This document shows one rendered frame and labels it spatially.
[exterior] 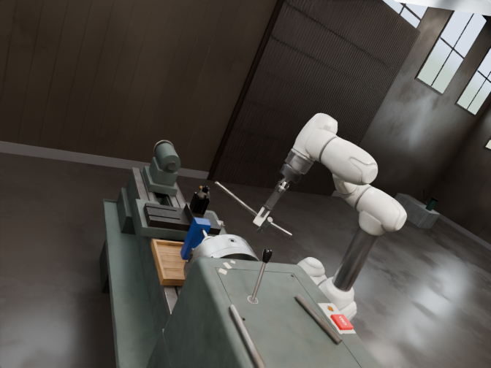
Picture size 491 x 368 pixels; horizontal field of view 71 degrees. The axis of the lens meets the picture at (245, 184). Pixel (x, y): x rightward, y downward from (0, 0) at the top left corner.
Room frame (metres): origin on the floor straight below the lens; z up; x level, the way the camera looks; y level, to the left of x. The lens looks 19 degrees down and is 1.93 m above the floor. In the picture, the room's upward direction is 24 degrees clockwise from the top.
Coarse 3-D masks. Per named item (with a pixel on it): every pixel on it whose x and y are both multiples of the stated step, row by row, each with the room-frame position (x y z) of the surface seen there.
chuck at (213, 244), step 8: (208, 240) 1.26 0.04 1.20; (216, 240) 1.26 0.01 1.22; (224, 240) 1.26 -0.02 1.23; (240, 240) 1.31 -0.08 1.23; (200, 248) 1.23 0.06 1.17; (208, 248) 1.22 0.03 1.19; (216, 248) 1.21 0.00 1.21; (224, 248) 1.21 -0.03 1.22; (248, 248) 1.29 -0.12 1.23; (192, 256) 1.22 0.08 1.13; (200, 256) 1.19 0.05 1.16; (184, 272) 1.23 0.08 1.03
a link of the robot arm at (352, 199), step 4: (360, 188) 1.54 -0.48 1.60; (364, 188) 1.54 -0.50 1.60; (356, 192) 1.53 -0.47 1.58; (360, 192) 1.52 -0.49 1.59; (364, 192) 1.52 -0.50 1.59; (344, 196) 1.54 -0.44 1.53; (348, 196) 1.54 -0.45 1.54; (352, 196) 1.53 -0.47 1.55; (356, 196) 1.52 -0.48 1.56; (360, 196) 1.51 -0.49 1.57; (348, 200) 1.54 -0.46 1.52; (352, 200) 1.53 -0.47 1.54; (356, 200) 1.52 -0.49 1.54; (352, 204) 1.54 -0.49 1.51; (356, 204) 1.52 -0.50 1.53
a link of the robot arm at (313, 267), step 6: (306, 258) 1.75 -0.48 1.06; (312, 258) 1.77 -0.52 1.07; (300, 264) 1.72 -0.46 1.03; (306, 264) 1.70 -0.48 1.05; (312, 264) 1.70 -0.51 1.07; (318, 264) 1.72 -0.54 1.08; (306, 270) 1.68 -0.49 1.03; (312, 270) 1.68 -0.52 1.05; (318, 270) 1.69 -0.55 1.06; (312, 276) 1.67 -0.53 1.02; (318, 276) 1.68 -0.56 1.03; (324, 276) 1.71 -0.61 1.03; (318, 282) 1.65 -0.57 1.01
